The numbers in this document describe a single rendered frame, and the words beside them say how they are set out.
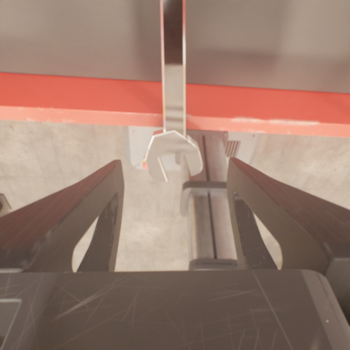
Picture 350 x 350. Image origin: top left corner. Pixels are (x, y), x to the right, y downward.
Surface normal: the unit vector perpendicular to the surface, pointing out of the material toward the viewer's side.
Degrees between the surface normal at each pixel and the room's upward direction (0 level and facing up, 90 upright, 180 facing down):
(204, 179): 90
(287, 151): 0
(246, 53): 0
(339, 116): 90
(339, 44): 0
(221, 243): 90
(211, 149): 90
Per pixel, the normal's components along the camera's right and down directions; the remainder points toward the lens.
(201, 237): 0.06, -0.66
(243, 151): 0.01, 0.75
